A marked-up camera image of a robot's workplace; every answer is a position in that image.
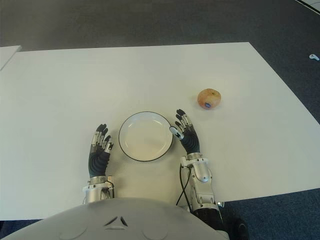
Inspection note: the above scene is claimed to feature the black robot foot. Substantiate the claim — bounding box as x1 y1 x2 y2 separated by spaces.
226 216 250 240

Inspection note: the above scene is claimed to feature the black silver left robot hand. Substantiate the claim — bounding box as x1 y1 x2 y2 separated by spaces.
87 123 115 179

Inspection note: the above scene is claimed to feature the grey robot torso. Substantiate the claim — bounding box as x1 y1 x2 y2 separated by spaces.
0 197 231 240

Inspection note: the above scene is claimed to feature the white plate with black rim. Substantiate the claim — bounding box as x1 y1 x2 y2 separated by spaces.
118 111 175 162

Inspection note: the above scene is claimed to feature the white strip on floor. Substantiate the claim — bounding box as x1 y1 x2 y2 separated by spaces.
294 0 320 7

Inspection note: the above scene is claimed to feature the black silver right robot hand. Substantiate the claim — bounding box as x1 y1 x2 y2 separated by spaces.
169 108 202 155

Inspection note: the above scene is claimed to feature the red yellow apple with sticker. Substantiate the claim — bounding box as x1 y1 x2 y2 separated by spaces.
197 88 222 110

